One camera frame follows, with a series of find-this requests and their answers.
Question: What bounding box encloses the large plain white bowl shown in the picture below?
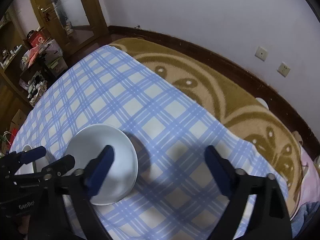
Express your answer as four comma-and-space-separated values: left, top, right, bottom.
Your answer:
15, 145, 49, 175

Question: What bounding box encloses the white bowl with red seal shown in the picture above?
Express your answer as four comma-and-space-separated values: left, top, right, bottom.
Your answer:
66, 124, 138, 205

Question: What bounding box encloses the red paper shopping bag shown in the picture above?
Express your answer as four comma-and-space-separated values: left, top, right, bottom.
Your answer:
2, 128, 18, 145

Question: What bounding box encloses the cardboard box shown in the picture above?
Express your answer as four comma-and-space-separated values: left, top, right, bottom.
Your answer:
11, 109, 27, 128

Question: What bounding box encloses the wooden wardrobe with shelves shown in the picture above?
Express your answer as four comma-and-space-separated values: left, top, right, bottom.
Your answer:
1, 11, 45, 133

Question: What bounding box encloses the wicker basket with items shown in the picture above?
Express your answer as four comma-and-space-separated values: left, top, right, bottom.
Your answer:
27, 75, 47, 107

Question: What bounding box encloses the small cluttered side table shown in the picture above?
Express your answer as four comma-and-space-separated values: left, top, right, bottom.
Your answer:
20, 39, 68, 86

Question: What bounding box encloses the blue plaid cloth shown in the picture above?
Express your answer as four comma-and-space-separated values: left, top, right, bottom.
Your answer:
1, 46, 288, 239

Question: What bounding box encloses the red bag on table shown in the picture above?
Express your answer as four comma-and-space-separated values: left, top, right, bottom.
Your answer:
27, 28, 47, 47

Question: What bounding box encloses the brown patterned blanket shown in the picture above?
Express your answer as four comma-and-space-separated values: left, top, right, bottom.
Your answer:
111, 38, 303, 215

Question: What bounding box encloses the white wall outlet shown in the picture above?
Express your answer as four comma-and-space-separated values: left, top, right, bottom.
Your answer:
277, 62, 291, 77

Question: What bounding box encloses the white wall socket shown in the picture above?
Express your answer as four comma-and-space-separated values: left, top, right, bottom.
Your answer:
255, 46, 268, 61

